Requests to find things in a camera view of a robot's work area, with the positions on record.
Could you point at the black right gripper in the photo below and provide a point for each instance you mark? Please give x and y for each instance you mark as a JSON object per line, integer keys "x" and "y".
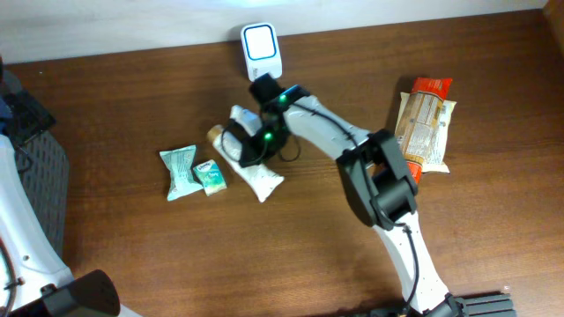
{"x": 250, "y": 143}

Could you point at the white beige tube packet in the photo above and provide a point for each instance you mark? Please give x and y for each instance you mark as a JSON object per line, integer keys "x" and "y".
{"x": 260, "y": 178}

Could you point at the small green tissue pack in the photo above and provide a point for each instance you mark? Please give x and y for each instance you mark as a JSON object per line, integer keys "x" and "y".
{"x": 210, "y": 176}

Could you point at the pale green packet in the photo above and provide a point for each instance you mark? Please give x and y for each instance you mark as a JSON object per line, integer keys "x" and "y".
{"x": 179, "y": 163}

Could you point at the orange long pasta packet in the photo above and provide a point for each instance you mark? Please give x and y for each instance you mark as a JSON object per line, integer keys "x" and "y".
{"x": 420, "y": 119}

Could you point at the yellow snack chip bag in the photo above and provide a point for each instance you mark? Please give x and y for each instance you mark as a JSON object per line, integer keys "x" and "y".
{"x": 434, "y": 160}

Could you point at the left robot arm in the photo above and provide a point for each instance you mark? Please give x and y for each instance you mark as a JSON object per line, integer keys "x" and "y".
{"x": 35, "y": 281}

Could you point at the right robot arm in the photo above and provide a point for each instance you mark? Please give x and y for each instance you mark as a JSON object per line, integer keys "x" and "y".
{"x": 378, "y": 185}

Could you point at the white barcode scanner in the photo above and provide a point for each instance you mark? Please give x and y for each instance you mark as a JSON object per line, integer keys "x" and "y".
{"x": 261, "y": 51}

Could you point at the grey plastic mesh basket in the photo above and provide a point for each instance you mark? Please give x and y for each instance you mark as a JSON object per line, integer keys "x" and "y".
{"x": 41, "y": 161}

